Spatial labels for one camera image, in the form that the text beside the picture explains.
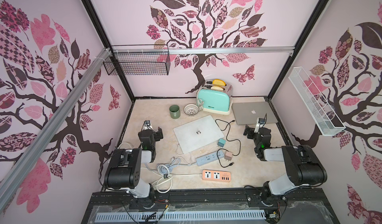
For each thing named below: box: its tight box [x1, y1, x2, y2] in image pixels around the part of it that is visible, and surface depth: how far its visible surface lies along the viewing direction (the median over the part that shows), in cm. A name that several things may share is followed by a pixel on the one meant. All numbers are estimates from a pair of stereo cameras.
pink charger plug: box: [224, 151, 233, 162], surface depth 89 cm
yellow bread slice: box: [211, 78, 227, 87], surface depth 106 cm
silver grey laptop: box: [231, 101, 279, 125], surface depth 115 cm
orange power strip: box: [201, 169, 232, 183], surface depth 81 cm
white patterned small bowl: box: [183, 103, 200, 117], surface depth 112 cm
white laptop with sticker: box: [173, 114, 225, 155], surface depth 101 cm
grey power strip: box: [195, 150, 225, 167], surface depth 87 cm
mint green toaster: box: [196, 79, 233, 115], surface depth 103 cm
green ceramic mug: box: [169, 104, 181, 119], surface depth 109 cm
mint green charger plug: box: [216, 137, 227, 148], surface depth 94 cm
